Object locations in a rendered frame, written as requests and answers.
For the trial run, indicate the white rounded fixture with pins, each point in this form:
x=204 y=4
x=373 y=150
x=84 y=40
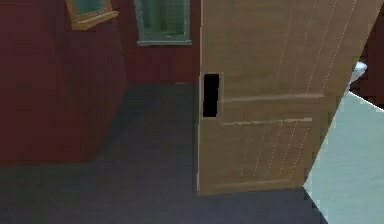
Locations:
x=358 y=70

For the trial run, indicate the light brown wooden room door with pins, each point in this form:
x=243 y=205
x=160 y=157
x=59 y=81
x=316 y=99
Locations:
x=266 y=66

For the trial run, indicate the grey framed window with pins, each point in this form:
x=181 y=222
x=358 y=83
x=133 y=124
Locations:
x=164 y=20

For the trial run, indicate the wooden framed picture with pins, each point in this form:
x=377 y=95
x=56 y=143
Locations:
x=89 y=12

